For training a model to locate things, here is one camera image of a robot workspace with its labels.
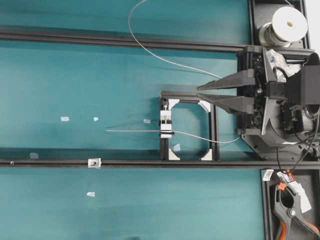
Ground lower black aluminium rail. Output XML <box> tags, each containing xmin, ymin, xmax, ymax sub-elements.
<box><xmin>0</xmin><ymin>158</ymin><xmax>320</xmax><ymax>170</ymax></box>

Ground white wire clamp block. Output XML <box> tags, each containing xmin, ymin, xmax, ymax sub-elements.
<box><xmin>160</xmin><ymin>110</ymin><xmax>174</xmax><ymax>139</ymax></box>

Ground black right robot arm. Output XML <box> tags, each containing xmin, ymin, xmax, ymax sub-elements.
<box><xmin>197</xmin><ymin>46</ymin><xmax>320</xmax><ymax>161</ymax></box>

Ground black right base frame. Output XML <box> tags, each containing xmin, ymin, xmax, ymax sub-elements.
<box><xmin>247</xmin><ymin>0</ymin><xmax>320</xmax><ymax>240</ymax></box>

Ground black square extrusion frame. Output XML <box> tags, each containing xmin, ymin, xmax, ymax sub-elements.
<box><xmin>159</xmin><ymin>91</ymin><xmax>220</xmax><ymax>161</ymax></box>

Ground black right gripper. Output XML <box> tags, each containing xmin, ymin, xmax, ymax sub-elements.
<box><xmin>196</xmin><ymin>46</ymin><xmax>285</xmax><ymax>135</ymax></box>

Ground upper black aluminium rail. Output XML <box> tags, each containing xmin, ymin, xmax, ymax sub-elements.
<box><xmin>0</xmin><ymin>29</ymin><xmax>246</xmax><ymax>53</ymax></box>

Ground white paper label tags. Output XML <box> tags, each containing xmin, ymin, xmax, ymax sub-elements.
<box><xmin>262</xmin><ymin>169</ymin><xmax>312</xmax><ymax>213</ymax></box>

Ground white wire spool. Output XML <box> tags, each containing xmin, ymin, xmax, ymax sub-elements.
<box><xmin>258</xmin><ymin>6</ymin><xmax>308</xmax><ymax>48</ymax></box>

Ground orange grey spring clamp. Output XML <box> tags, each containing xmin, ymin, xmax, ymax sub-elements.
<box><xmin>272</xmin><ymin>182</ymin><xmax>320</xmax><ymax>240</ymax></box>

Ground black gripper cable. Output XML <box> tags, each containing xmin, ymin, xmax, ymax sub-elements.
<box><xmin>272</xmin><ymin>65</ymin><xmax>320</xmax><ymax>173</ymax></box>

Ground plastic bag of screws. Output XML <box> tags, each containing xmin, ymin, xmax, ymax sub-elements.
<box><xmin>265</xmin><ymin>49</ymin><xmax>302</xmax><ymax>77</ymax></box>

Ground thin grey steel wire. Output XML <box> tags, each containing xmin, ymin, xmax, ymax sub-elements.
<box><xmin>105</xmin><ymin>0</ymin><xmax>241</xmax><ymax>144</ymax></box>

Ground black aluminium rail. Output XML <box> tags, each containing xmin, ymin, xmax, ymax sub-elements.
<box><xmin>0</xmin><ymin>158</ymin><xmax>320</xmax><ymax>170</ymax></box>
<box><xmin>0</xmin><ymin>29</ymin><xmax>246</xmax><ymax>53</ymax></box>

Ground grey metal fitting with hole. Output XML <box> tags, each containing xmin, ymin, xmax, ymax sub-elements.
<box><xmin>87</xmin><ymin>158</ymin><xmax>102</xmax><ymax>169</ymax></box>

